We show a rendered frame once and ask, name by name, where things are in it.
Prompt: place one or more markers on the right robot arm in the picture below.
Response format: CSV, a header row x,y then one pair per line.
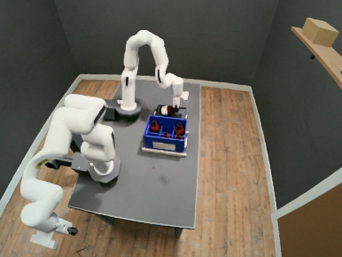
x,y
99,148

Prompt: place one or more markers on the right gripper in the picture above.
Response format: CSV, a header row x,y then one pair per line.
x,y
66,227

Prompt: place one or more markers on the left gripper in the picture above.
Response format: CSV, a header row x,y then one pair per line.
x,y
176,102

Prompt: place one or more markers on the blue box with white label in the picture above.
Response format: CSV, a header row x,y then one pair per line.
x,y
157,142

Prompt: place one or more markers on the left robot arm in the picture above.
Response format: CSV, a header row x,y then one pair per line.
x,y
131,64

